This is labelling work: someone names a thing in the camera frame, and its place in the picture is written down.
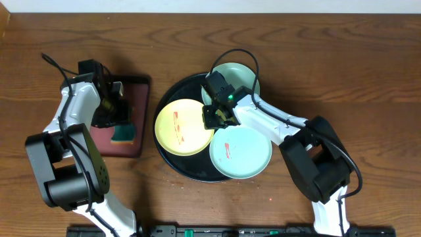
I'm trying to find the green yellow sponge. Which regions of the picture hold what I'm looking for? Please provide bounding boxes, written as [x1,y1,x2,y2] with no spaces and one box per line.
[111,124,136,143]

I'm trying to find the light blue plate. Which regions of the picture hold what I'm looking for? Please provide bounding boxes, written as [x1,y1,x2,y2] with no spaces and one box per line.
[209,126,272,179]

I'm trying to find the yellow plate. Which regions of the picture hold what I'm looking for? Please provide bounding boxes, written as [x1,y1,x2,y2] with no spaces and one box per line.
[155,99,214,156]

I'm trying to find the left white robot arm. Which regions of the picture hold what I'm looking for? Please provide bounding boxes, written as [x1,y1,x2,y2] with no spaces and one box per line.
[25,82,137,236]

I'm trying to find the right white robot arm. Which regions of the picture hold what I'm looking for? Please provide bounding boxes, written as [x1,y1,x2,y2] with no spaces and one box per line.
[203,85,356,236]

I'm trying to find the dark red rectangular tray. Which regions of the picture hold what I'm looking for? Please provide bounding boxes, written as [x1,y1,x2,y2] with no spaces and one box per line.
[90,75,150,158]

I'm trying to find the round black tray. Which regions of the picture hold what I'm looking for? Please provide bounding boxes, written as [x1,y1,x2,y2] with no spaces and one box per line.
[153,72,230,182]

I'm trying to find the pale green plate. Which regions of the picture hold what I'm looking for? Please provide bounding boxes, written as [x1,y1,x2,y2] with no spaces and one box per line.
[201,63,260,105]

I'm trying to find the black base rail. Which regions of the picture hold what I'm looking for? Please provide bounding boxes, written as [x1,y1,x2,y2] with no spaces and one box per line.
[65,224,397,237]

